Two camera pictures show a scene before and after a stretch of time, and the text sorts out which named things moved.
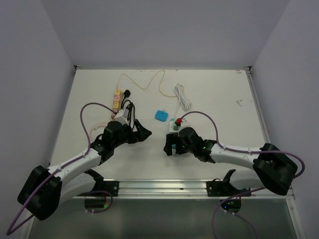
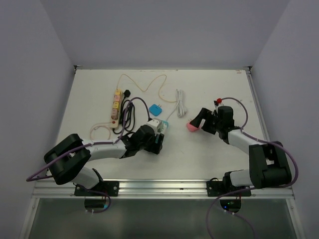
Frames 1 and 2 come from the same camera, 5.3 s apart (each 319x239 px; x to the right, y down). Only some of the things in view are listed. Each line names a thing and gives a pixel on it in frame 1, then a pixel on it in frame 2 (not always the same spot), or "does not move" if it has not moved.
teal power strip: (173, 148) -> (162, 129)
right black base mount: (218, 188) does not move
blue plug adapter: (162, 115) -> (155, 110)
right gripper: (173, 138) -> (204, 114)
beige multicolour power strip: (117, 102) does not move
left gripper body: (127, 135) -> (154, 147)
